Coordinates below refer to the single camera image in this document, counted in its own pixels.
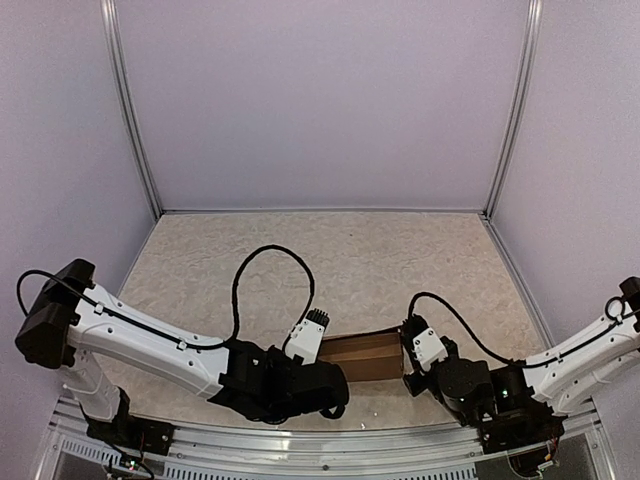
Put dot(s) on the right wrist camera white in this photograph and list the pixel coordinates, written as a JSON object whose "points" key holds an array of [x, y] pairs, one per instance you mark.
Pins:
{"points": [[421, 343]]}

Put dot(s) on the right aluminium frame post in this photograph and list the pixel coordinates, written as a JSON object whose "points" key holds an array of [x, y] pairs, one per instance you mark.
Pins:
{"points": [[517, 108]]}

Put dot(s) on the left aluminium frame post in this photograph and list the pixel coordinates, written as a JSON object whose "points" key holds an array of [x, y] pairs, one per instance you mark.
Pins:
{"points": [[117, 60]]}

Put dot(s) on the front aluminium frame rail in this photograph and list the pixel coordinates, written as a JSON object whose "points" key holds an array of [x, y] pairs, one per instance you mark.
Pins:
{"points": [[207, 452]]}

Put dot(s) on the brown cardboard box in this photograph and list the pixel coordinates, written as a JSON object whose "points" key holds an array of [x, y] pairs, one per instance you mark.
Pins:
{"points": [[366, 357]]}

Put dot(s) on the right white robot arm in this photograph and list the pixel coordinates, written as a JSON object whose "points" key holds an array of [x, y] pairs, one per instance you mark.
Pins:
{"points": [[524, 401]]}

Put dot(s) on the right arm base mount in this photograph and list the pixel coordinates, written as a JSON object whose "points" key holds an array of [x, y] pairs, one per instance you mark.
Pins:
{"points": [[504, 434]]}

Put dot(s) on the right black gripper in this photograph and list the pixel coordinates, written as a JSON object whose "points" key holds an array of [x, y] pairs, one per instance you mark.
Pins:
{"points": [[411, 385]]}

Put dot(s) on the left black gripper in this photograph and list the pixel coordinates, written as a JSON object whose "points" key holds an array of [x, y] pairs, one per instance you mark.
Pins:
{"points": [[273, 354]]}

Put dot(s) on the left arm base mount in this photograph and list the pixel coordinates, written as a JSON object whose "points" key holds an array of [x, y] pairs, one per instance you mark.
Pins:
{"points": [[142, 435]]}

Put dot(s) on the aluminium frame post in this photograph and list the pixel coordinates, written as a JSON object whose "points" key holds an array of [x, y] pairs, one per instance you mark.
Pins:
{"points": [[117, 60], [517, 108]]}

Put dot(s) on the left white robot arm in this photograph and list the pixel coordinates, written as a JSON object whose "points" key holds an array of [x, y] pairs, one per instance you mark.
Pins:
{"points": [[72, 317]]}

